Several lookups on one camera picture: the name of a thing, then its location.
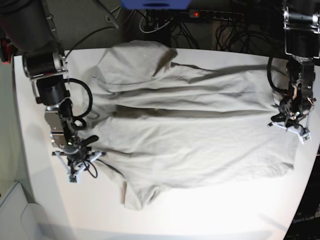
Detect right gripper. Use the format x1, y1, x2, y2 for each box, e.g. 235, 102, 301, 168
52, 150, 106, 177

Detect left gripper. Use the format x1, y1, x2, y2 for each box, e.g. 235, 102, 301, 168
267, 113, 311, 137

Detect grey t-shirt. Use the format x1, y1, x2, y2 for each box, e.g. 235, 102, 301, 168
87, 41, 299, 211

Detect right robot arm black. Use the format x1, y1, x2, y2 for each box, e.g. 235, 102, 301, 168
0, 0, 104, 183

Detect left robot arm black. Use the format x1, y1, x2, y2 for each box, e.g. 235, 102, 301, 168
267, 0, 320, 142

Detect red clamp at table corner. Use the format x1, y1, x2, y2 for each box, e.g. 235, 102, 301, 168
0, 39, 12, 64

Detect black power strip red light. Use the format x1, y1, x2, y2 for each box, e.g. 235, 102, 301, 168
188, 9, 245, 22

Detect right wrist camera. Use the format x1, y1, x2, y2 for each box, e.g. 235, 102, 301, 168
67, 174, 81, 184

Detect white cable loop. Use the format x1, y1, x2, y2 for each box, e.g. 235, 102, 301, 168
138, 14, 171, 34

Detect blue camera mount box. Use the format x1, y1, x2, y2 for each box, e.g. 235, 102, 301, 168
121, 0, 191, 10

